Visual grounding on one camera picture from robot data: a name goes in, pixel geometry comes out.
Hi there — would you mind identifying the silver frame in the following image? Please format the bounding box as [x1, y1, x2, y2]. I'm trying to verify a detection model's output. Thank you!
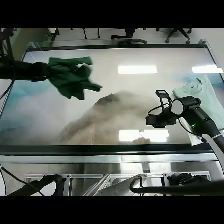
[0, 151, 224, 197]

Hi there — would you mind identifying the dark green T-shirt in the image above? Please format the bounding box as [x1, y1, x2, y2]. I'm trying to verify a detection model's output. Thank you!
[47, 56, 103, 101]

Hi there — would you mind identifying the black office chair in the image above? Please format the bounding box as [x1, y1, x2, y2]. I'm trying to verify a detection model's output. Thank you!
[110, 28, 148, 46]
[164, 28, 193, 45]

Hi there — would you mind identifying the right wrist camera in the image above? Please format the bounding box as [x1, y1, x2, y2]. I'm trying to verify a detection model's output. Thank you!
[155, 89, 173, 108]

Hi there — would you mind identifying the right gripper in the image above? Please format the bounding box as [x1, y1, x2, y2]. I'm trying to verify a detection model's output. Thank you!
[145, 111, 178, 129]

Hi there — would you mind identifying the black cable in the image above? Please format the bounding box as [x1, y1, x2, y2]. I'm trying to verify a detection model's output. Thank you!
[129, 175, 224, 197]
[0, 165, 45, 197]

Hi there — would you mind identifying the pale green garment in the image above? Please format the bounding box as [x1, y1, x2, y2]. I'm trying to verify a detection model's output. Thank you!
[172, 75, 224, 129]

